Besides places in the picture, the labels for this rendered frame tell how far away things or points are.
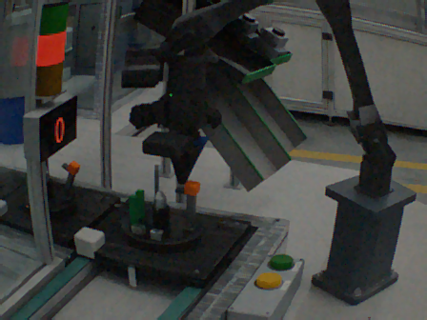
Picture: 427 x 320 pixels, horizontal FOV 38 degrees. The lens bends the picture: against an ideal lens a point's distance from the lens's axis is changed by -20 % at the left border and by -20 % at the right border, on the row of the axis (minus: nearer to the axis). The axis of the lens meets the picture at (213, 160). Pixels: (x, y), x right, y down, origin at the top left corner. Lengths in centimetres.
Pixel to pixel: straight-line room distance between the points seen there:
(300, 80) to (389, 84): 75
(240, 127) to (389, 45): 372
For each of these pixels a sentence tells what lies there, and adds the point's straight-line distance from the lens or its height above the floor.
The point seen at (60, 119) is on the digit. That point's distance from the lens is 104.
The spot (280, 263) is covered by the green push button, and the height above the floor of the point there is 97.
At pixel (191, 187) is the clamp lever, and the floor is 107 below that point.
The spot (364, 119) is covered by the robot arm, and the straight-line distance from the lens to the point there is 116.
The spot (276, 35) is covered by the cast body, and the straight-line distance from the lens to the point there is 152.
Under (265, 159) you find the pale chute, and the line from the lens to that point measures 148.
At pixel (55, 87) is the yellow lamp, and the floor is 127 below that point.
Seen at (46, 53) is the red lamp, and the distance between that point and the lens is 100.
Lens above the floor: 152
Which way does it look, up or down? 20 degrees down
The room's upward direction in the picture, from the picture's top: 2 degrees clockwise
